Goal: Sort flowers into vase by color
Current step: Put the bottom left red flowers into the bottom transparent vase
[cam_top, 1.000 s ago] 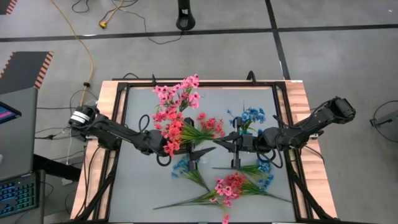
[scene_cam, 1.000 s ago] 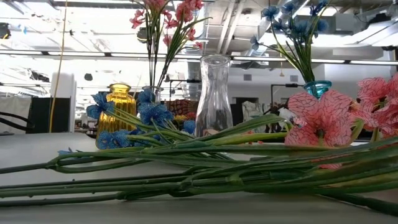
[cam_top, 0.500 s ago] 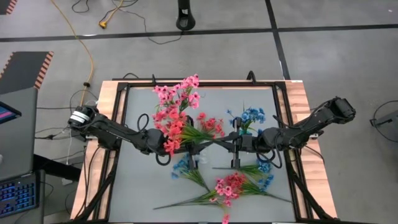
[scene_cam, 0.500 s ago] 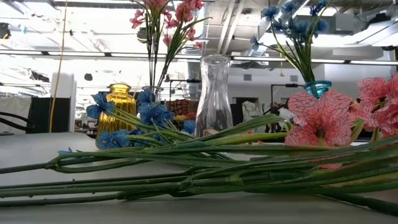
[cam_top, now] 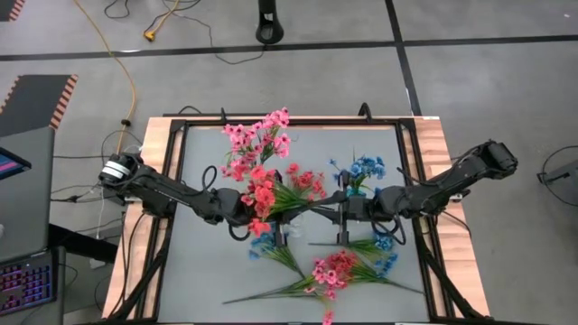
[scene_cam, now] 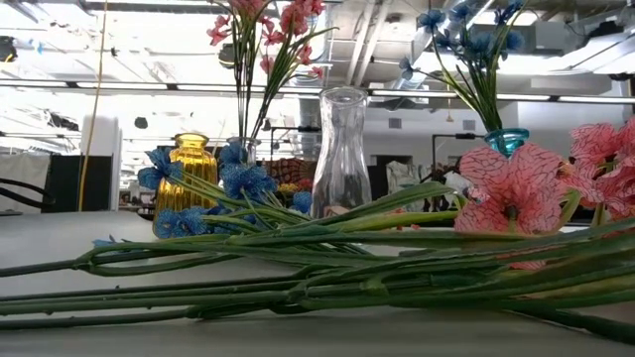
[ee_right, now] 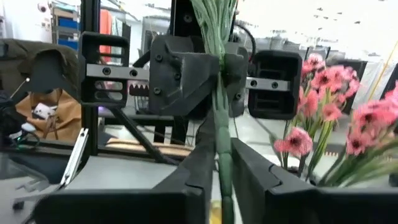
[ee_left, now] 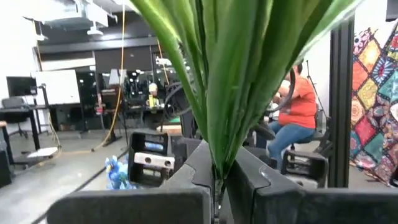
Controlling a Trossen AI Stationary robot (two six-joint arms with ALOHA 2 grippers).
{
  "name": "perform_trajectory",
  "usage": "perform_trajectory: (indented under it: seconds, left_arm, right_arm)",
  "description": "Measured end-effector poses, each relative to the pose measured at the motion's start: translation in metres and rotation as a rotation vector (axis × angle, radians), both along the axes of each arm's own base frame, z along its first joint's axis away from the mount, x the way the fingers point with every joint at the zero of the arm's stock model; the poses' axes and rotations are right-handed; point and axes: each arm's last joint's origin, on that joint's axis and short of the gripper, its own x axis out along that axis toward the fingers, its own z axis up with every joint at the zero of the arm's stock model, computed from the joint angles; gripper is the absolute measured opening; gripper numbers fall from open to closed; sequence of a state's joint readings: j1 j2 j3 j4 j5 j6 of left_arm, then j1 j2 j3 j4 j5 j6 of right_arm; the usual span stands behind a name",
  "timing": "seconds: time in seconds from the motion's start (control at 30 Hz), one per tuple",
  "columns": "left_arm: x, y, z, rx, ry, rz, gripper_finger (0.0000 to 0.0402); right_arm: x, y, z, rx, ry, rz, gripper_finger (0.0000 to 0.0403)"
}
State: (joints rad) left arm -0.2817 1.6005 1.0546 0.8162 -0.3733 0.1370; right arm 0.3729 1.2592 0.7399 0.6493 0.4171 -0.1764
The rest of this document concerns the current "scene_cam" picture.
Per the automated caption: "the tall clear glass vase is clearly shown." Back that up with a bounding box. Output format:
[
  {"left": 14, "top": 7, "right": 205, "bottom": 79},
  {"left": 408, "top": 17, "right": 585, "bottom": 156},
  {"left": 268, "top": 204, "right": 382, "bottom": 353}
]
[{"left": 310, "top": 86, "right": 373, "bottom": 220}]

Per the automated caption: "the black partition panel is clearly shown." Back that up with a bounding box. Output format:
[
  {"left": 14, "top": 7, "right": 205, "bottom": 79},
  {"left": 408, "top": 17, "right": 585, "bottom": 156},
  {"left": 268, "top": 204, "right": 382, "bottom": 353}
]
[{"left": 42, "top": 156, "right": 113, "bottom": 214}]

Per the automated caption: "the teal glass vase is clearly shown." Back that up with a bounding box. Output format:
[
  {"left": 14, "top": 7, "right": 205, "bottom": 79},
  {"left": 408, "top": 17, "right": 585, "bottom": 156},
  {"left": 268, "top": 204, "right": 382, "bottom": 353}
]
[{"left": 483, "top": 127, "right": 531, "bottom": 159}]

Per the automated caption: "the white pillar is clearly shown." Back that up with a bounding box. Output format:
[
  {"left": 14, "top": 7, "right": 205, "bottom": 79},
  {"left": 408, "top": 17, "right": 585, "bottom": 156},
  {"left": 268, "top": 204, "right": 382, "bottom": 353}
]
[{"left": 81, "top": 114, "right": 123, "bottom": 212}]

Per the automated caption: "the long horizontal light bar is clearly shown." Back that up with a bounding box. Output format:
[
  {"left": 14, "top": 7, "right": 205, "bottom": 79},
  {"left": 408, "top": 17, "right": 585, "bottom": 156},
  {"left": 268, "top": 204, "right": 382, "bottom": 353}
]
[{"left": 0, "top": 78, "right": 635, "bottom": 105}]

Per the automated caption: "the black metal frame stand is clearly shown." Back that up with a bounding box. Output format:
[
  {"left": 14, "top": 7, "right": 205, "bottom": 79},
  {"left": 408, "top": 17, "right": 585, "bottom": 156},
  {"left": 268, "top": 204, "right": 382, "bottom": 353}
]
[
  {"left": 431, "top": 132, "right": 485, "bottom": 173},
  {"left": 270, "top": 126, "right": 322, "bottom": 163}
]

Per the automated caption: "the white cloth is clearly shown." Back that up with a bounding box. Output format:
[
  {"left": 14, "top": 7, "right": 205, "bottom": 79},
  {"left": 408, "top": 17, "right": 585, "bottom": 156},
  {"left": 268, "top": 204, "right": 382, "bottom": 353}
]
[{"left": 0, "top": 153, "right": 51, "bottom": 214}]

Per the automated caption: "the short clear patterned glass vase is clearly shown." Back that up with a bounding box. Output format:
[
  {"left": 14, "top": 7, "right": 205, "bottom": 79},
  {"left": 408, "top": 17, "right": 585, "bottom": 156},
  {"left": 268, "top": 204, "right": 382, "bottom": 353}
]
[{"left": 225, "top": 136, "right": 263, "bottom": 168}]

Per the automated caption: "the colourful patterned cloth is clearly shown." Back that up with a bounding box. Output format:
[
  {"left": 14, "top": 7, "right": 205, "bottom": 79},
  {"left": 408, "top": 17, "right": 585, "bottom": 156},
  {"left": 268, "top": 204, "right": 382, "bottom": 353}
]
[{"left": 262, "top": 158, "right": 314, "bottom": 194}]

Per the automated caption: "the pale patterned cloth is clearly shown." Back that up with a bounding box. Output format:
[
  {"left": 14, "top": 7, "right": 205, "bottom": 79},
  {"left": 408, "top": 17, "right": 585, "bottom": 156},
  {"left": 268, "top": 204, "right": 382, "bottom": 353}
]
[{"left": 385, "top": 161, "right": 423, "bottom": 212}]

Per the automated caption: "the long yellow cable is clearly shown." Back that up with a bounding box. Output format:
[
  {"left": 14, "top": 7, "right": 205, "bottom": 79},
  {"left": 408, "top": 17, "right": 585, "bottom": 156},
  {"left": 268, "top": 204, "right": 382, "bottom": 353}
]
[{"left": 77, "top": 0, "right": 109, "bottom": 213}]

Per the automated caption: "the yellow glass vase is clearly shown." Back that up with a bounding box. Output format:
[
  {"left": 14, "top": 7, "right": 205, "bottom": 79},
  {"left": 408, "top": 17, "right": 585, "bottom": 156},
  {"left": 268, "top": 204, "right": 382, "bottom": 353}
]
[{"left": 152, "top": 132, "right": 219, "bottom": 238}]

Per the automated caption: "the pink artificial flower stem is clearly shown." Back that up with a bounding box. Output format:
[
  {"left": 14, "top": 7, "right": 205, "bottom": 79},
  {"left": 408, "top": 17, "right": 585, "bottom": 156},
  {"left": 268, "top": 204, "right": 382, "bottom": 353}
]
[
  {"left": 247, "top": 0, "right": 341, "bottom": 143},
  {"left": 205, "top": 0, "right": 279, "bottom": 145},
  {"left": 0, "top": 117, "right": 635, "bottom": 318}
]

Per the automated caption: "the blue artificial flower stem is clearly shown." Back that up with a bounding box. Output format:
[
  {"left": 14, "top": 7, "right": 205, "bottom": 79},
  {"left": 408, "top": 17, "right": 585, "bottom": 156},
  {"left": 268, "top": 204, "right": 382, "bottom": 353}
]
[
  {"left": 0, "top": 297, "right": 348, "bottom": 332},
  {"left": 297, "top": 180, "right": 460, "bottom": 235},
  {"left": 91, "top": 142, "right": 378, "bottom": 259},
  {"left": 398, "top": 0, "right": 528, "bottom": 134}
]

